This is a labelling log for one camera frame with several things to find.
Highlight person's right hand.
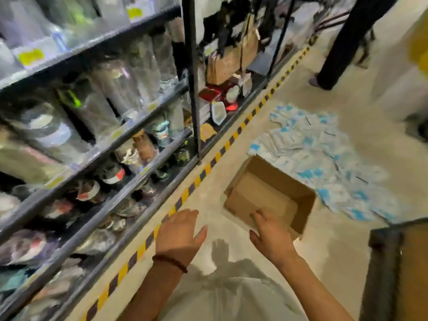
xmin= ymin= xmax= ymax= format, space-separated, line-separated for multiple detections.
xmin=249 ymin=209 xmax=298 ymax=270

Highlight person's left hand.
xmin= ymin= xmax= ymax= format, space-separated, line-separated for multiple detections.
xmin=154 ymin=209 xmax=209 ymax=264

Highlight brown cardboard box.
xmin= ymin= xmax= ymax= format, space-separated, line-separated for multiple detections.
xmin=223 ymin=154 xmax=317 ymax=241

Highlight black metal store shelving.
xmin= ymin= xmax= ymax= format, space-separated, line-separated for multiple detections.
xmin=0 ymin=0 xmax=352 ymax=321

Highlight purple strap bottle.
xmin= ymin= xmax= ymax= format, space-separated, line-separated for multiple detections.
xmin=90 ymin=60 xmax=144 ymax=114

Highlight blue bottle cream lid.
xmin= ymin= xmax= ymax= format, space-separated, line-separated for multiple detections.
xmin=3 ymin=100 xmax=91 ymax=164

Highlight green lid bottle pink handle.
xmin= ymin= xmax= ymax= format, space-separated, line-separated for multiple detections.
xmin=0 ymin=130 xmax=67 ymax=184

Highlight person's right forearm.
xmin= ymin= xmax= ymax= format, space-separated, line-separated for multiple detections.
xmin=277 ymin=255 xmax=355 ymax=321

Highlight person's left forearm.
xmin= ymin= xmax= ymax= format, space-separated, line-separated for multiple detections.
xmin=117 ymin=260 xmax=188 ymax=321

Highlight person's light grey trousers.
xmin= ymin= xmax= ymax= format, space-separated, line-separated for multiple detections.
xmin=157 ymin=239 xmax=308 ymax=321

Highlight pile of white blue sheets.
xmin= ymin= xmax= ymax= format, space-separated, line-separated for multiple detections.
xmin=247 ymin=103 xmax=408 ymax=224

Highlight black wooden display stand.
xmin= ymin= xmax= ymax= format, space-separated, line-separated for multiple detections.
xmin=359 ymin=218 xmax=428 ymax=321

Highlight tan bear shaped item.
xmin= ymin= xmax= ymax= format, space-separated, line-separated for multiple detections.
xmin=200 ymin=123 xmax=218 ymax=143

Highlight stack of clear plastic packs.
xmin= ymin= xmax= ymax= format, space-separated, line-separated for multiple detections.
xmin=199 ymin=98 xmax=212 ymax=124

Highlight white blue framed mirror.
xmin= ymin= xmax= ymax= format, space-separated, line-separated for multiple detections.
xmin=211 ymin=101 xmax=227 ymax=126

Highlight red round mirror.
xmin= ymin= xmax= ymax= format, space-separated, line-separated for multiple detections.
xmin=224 ymin=85 xmax=241 ymax=112

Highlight brown tote bag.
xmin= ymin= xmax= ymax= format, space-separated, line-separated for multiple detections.
xmin=206 ymin=46 xmax=242 ymax=86
xmin=240 ymin=15 xmax=261 ymax=70

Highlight grey flat pack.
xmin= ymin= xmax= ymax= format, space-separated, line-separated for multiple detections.
xmin=249 ymin=29 xmax=292 ymax=77

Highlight dark grey bin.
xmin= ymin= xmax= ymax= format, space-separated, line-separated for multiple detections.
xmin=404 ymin=113 xmax=428 ymax=143

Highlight yellow white price label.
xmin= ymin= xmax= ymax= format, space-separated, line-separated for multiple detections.
xmin=203 ymin=40 xmax=220 ymax=57
xmin=125 ymin=0 xmax=156 ymax=22
xmin=12 ymin=40 xmax=69 ymax=69

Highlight yellow white pillar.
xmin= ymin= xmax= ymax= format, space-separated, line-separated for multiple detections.
xmin=371 ymin=6 xmax=428 ymax=121

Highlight black hanging bags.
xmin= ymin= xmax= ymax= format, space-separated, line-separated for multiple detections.
xmin=199 ymin=0 xmax=278 ymax=57

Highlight red bead bracelet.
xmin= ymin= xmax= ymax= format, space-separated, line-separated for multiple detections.
xmin=152 ymin=254 xmax=189 ymax=275

